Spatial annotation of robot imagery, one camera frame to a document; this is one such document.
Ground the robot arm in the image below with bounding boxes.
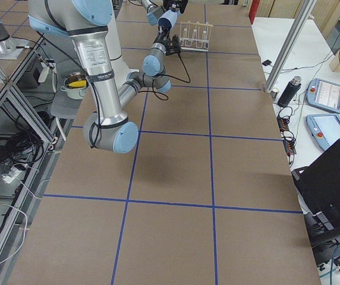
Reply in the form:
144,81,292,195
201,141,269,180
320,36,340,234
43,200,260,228
137,0,188,29
28,1,187,153

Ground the small black device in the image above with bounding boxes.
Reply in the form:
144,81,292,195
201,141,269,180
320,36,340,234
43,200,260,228
262,59,272,66

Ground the black laptop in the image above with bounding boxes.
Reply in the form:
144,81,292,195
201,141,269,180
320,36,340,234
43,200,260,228
292,139,340,224

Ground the small metal tin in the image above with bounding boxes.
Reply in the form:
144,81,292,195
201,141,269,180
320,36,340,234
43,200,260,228
270,87,279,100

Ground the upper teach pendant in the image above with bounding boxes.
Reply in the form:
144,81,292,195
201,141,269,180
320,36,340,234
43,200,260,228
306,78,340,114

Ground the teach pendant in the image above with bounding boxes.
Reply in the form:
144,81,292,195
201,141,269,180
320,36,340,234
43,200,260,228
306,78,340,114
306,114,340,150

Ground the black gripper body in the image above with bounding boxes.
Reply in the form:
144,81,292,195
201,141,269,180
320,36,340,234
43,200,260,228
162,0,188,14
155,32,181,56

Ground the black thermos bottle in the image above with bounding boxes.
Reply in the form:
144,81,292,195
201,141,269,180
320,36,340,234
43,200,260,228
277,76,301,107

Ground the lower teach pendant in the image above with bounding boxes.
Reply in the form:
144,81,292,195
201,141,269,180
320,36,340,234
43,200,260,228
306,114,340,150

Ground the aluminium frame post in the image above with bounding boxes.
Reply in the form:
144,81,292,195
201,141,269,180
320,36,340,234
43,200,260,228
264,0,317,93

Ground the enamel pot with lid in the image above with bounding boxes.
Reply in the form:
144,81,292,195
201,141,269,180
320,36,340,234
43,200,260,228
60,72,89,100

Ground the white wire cup holder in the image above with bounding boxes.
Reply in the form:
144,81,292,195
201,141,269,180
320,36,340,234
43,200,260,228
179,21,214,52

